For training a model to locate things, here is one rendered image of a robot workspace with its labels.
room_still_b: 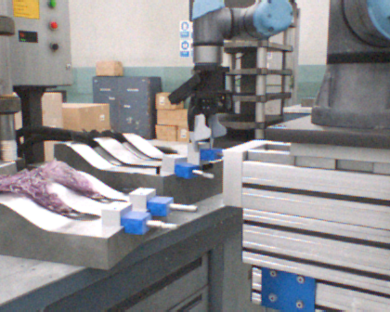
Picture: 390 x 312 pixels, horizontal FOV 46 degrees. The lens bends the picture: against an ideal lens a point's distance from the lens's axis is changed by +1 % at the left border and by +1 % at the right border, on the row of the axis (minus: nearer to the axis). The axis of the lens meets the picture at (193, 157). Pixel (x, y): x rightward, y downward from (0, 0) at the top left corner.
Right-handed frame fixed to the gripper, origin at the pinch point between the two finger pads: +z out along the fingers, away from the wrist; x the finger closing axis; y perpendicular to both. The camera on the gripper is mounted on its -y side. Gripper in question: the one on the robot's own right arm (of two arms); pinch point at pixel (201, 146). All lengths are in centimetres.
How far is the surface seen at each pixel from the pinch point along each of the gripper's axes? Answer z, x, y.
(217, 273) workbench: 34.0, 2.1, 3.9
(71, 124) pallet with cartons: 35, 268, -376
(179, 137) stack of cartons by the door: 80, 530, -409
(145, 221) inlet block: 7.6, -37.7, 14.3
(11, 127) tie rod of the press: -1, -6, -72
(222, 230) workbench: 22.8, 4.1, 4.0
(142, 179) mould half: 6.1, -17.9, -4.0
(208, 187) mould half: 10.5, 0.3, 2.1
